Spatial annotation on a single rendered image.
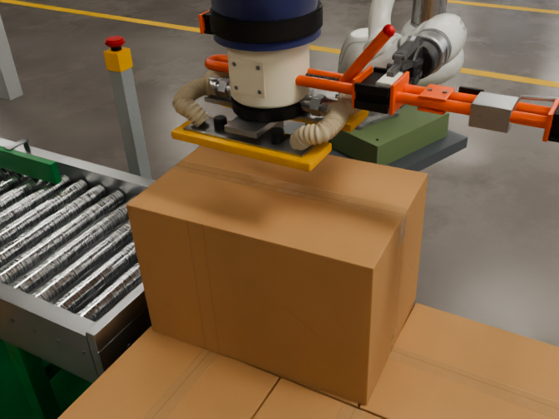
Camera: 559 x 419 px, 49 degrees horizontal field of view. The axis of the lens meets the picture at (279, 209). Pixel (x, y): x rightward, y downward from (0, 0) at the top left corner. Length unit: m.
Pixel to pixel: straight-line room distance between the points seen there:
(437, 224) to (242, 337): 1.70
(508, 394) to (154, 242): 0.89
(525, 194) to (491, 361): 1.84
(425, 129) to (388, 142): 0.17
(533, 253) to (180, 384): 1.85
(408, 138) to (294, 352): 0.84
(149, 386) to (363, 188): 0.70
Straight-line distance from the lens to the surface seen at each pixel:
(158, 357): 1.63
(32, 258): 2.10
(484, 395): 1.55
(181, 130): 1.35
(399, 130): 1.99
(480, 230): 3.03
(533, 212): 3.23
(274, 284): 1.34
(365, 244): 1.27
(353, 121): 1.35
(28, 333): 1.89
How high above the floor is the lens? 1.69
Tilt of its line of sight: 33 degrees down
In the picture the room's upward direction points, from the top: 3 degrees counter-clockwise
